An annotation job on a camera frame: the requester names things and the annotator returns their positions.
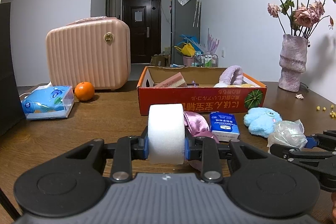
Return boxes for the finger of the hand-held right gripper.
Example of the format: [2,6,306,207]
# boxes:
[305,130,336,151]
[270,144,322,174]

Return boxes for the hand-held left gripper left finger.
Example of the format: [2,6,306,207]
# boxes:
[62,127,150,184]

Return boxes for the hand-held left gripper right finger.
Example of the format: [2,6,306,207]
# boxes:
[184,136,265,184]

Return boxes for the white foam roll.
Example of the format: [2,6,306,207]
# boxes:
[147,104,186,165]

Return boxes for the blue pocket tissue packet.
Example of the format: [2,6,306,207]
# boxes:
[209,112,240,142]

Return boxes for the blue plush toy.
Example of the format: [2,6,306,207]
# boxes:
[244,107,282,138]

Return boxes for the orange cardboard box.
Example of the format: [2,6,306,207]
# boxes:
[136,66,267,116]

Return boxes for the blue soft tissue pack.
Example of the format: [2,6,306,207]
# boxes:
[21,85,74,121]

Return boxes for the purple satin scrunchie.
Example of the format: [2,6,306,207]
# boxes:
[183,110,219,170]

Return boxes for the yellow crumbs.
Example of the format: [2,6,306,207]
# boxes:
[316,105,336,118]

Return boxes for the pink layered sponge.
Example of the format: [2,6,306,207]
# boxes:
[154,72,187,88]

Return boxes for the orange fruit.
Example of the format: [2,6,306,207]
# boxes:
[75,82,95,102]

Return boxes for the purple textured vase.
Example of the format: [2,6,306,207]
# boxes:
[278,34,308,92]

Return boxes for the brown cardboard box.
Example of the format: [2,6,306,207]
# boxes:
[150,54,171,66]

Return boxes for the pink bin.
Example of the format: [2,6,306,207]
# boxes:
[182,55,195,67]

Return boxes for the purple fluffy headband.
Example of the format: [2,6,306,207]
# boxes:
[219,65,244,86]

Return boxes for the yellow bag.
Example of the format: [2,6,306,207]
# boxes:
[175,43,196,57]

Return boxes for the pink ribbed suitcase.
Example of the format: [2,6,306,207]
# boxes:
[45,17,131,90]

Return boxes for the dark brown entrance door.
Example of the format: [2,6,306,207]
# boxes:
[122,0,161,64]

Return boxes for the grey refrigerator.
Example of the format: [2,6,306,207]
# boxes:
[171,0,201,55]

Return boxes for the white folded umbrella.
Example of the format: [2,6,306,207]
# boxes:
[193,0,202,28]

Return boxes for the side doorway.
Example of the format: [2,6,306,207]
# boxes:
[106,0,116,18]

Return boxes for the black panel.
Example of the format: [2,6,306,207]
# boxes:
[0,2,25,136]

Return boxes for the wire cart with bottles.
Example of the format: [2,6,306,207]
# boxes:
[194,53,219,67]

